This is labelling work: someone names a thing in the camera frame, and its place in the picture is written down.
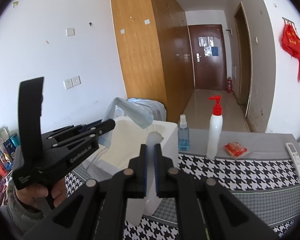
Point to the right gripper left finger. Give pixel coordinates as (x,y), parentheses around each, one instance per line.
(124,197)

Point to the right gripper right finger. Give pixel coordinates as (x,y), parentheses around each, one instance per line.
(171,182)

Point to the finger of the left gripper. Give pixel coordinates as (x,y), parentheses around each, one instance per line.
(101,129)
(87,127)

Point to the light blue face mask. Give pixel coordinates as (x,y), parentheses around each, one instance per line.
(118,146)

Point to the person left hand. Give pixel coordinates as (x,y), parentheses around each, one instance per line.
(30,194)

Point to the white styrofoam box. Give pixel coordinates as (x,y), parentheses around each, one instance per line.
(169,144)

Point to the toiletry bottles on floor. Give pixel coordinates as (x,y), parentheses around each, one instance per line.
(8,145)

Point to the light blue crumpled sheet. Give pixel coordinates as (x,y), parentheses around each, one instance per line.
(156,108)

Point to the blue spray bottle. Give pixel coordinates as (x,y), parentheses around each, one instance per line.
(183,134)

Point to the white pump lotion bottle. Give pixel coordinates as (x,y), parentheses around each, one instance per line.
(215,127)

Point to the houndstooth table cloth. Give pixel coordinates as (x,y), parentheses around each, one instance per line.
(269,188)

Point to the red snack packet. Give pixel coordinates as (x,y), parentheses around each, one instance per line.
(235,150)

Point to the wooden wardrobe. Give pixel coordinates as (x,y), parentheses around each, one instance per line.
(154,49)

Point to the white remote control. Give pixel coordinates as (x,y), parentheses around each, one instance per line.
(294,156)

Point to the red fire extinguisher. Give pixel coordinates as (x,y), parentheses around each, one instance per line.
(229,85)

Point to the dark brown entrance door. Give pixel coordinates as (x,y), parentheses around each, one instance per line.
(209,61)

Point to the red hanging bags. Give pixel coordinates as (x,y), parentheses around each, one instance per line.
(290,42)

